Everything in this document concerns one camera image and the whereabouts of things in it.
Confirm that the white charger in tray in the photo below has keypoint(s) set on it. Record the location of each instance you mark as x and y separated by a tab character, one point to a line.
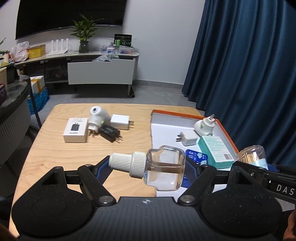
187	137

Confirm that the white TV cabinet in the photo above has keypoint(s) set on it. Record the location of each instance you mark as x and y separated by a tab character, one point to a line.
80	68

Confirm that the yellow box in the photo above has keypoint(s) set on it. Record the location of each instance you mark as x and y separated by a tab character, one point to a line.
37	51

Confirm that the potted green plant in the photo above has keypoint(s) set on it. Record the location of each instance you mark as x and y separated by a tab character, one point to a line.
83	30

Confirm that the black round side table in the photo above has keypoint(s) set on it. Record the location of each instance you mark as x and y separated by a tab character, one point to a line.
17	134

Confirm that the clear boxes on cabinet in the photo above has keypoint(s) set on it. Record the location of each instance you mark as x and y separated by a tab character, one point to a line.
116	50

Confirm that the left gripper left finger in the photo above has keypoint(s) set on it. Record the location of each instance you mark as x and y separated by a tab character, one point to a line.
92	179

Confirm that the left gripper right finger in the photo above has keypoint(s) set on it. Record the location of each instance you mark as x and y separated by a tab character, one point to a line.
201	178

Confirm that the white router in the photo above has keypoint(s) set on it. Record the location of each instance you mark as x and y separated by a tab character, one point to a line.
59	47

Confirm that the pink plastic bag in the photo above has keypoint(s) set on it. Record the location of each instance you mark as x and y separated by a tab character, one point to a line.
20	52

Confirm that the black green product box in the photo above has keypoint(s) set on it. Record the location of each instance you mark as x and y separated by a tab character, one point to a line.
122	40

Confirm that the black Ugreen charger plug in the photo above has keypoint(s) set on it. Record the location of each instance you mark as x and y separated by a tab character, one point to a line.
109	133

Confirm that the blue plastic bag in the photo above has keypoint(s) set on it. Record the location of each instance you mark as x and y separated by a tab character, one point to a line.
40	100

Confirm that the white charger box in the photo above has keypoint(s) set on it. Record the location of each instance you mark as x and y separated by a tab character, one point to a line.
76	130

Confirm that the white yellow floor boxes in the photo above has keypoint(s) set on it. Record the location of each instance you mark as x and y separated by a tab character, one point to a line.
37	84

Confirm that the white mosquito repellent heater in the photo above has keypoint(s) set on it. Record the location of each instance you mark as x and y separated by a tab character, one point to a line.
98	118

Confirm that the teal white carton box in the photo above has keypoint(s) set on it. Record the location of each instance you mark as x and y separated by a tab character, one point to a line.
218	154

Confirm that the white heater in tray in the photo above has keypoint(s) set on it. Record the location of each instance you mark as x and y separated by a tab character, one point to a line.
205	126

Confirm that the black wall television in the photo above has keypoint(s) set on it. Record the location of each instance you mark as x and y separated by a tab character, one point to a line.
41	16

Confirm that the clear toothpick jar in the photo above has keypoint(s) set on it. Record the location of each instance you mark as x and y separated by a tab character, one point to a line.
253	155

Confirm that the white charger plug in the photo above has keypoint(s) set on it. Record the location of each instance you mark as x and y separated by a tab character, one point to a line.
121	122

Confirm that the person right hand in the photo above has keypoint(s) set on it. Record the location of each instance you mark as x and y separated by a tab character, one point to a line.
290	231

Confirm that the clear liquid refill bottle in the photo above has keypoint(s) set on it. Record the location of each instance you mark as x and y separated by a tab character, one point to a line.
161	168

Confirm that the blue tissue pack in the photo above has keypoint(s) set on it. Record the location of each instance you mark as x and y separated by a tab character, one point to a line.
197	157

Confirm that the blue curtain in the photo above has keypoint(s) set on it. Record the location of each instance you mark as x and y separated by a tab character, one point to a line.
242	71

